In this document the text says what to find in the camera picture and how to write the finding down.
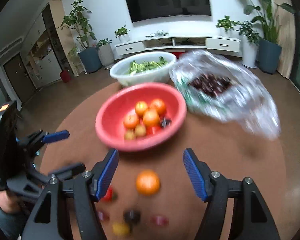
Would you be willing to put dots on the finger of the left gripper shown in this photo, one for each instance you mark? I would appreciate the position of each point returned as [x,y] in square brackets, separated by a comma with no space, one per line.
[55,137]
[68,172]

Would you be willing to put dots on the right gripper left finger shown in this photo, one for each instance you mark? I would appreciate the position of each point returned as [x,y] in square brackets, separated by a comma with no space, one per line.
[49,218]

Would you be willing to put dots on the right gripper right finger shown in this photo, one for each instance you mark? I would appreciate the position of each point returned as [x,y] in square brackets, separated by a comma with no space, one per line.
[251,217]

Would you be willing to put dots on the red tomato with stem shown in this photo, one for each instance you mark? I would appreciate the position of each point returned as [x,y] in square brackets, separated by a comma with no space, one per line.
[110,195]

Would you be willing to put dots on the dark purple plum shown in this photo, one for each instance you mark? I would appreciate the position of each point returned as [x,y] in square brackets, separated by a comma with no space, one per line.
[132,216]

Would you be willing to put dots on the grey sleeved left forearm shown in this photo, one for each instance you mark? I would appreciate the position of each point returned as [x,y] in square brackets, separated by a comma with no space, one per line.
[11,225]

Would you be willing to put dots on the left hand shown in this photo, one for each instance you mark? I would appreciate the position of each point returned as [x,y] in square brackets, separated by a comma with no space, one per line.
[9,202]

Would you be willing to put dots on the yellow longan fruit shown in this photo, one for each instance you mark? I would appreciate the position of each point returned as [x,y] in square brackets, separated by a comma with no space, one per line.
[121,229]

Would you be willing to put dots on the lone orange mandarin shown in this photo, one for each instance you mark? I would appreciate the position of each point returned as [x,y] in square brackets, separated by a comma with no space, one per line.
[148,183]

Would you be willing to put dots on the red plastic colander bowl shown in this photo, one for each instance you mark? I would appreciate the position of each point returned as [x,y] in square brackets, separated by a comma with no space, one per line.
[136,100]

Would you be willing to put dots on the orange in red bowl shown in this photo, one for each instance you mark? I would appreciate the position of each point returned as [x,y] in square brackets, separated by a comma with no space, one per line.
[131,121]

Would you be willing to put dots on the red tomato in bowl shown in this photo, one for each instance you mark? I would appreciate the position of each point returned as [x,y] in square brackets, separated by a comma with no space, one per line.
[152,130]

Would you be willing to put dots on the large front orange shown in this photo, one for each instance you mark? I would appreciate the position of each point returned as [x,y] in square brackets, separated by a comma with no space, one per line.
[151,118]

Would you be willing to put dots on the plant in grey pot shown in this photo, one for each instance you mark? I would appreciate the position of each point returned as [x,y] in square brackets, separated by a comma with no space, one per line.
[105,53]

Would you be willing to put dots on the green vegetables in basin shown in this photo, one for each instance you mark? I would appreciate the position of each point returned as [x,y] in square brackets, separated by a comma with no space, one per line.
[135,68]

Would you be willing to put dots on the middle orange mandarin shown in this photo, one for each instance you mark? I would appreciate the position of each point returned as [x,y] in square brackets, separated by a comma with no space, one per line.
[159,106]

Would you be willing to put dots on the white plastic basin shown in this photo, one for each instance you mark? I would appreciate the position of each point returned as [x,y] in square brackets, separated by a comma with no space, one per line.
[120,69]

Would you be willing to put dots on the tree plant blue pot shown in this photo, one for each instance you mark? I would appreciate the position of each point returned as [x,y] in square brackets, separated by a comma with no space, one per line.
[78,21]

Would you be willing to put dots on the small plant white pot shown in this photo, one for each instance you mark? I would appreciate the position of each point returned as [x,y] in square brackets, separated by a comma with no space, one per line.
[122,34]

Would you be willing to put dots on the clear plastic bag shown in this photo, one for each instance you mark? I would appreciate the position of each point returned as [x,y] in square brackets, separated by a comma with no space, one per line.
[226,91]

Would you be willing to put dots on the dark cherries in bag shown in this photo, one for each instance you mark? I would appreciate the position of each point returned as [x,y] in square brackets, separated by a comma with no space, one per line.
[211,84]

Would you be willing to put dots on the tall plant blue pot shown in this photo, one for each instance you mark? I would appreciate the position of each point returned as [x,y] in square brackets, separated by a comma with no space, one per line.
[269,50]

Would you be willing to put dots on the black camera box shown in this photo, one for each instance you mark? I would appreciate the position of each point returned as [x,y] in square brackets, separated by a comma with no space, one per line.
[8,143]

